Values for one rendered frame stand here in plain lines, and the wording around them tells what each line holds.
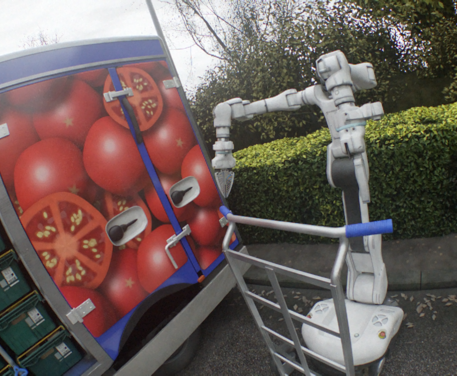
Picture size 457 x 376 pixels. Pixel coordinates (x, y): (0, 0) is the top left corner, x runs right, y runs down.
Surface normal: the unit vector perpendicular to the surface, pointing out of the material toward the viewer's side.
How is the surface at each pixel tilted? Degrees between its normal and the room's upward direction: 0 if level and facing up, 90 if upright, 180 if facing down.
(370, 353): 56
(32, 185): 90
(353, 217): 79
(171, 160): 90
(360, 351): 46
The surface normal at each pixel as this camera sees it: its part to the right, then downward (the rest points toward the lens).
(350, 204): -0.73, 0.25
